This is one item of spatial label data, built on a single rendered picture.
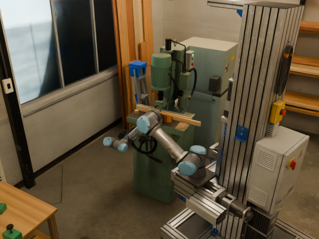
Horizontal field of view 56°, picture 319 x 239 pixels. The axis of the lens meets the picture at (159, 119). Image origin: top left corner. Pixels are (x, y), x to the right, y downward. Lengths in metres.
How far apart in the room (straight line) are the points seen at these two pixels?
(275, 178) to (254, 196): 0.24
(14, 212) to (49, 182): 1.14
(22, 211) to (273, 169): 1.84
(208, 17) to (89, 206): 3.25
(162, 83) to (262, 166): 1.18
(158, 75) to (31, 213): 1.51
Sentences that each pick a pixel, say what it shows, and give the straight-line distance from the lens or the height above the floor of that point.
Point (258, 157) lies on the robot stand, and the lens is 2.04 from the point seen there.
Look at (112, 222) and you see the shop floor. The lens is 3.11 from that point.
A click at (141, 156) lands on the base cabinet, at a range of 3.08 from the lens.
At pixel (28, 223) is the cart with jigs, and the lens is 2.51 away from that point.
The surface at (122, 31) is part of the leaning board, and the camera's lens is 4.13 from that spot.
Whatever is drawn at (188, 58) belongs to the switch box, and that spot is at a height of 1.43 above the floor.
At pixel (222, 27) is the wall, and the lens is 4.88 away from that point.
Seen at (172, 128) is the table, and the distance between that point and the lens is 2.74.
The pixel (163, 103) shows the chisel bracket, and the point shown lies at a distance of 2.87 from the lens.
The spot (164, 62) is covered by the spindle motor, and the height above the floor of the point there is 1.46.
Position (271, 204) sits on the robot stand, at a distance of 2.17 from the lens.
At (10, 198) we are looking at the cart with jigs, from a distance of 2.78.
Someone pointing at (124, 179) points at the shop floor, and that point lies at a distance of 3.58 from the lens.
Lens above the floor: 2.23
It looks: 27 degrees down
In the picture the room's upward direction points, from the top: 1 degrees clockwise
